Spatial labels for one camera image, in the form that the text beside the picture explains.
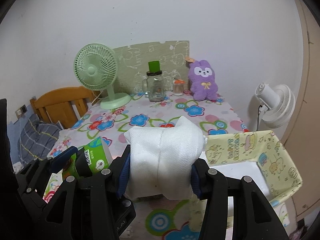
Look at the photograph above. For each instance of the green tissue pack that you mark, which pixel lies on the green tissue pack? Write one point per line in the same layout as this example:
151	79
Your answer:
97	155

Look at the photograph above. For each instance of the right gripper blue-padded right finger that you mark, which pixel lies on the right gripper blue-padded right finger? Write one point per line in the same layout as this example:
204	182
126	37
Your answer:
198	179

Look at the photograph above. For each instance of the wall power outlet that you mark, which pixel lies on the wall power outlet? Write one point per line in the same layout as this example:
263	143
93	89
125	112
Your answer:
21	111

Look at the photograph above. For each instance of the purple plush bunny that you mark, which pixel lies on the purple plush bunny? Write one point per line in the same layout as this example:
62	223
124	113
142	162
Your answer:
202	78

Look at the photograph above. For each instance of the white standing fan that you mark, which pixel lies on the white standing fan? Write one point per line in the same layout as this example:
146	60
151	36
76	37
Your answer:
271	108

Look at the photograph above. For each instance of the green desk fan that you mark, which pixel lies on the green desk fan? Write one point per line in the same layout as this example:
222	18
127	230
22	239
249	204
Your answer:
96	68

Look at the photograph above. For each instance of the beige door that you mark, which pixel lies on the beige door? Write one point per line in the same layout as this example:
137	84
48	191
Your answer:
302	134

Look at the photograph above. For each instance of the white towel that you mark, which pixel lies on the white towel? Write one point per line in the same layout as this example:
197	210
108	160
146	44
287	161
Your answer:
161	159

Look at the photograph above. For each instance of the floral tablecloth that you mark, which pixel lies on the floral tablecloth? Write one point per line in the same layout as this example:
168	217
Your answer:
156	217

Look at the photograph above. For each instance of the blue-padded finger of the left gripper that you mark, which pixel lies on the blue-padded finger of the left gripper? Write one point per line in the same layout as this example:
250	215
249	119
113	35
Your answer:
82	166
59	162

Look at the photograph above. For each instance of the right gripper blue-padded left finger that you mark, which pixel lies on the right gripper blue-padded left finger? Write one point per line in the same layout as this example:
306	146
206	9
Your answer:
124	174

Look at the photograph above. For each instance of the wooden headboard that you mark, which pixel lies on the wooden headboard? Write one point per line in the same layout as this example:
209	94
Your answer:
65	105

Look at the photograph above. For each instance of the grey plaid pillow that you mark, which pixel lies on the grey plaid pillow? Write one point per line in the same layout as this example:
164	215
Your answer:
37	139

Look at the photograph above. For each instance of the glass jar green lid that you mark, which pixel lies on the glass jar green lid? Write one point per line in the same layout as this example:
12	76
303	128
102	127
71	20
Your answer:
153	84

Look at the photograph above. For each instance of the yellow cartoon storage box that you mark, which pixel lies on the yellow cartoon storage box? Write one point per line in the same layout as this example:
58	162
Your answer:
261	156

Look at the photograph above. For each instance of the toothpick jar orange lid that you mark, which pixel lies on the toothpick jar orange lid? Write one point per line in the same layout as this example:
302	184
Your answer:
178	87

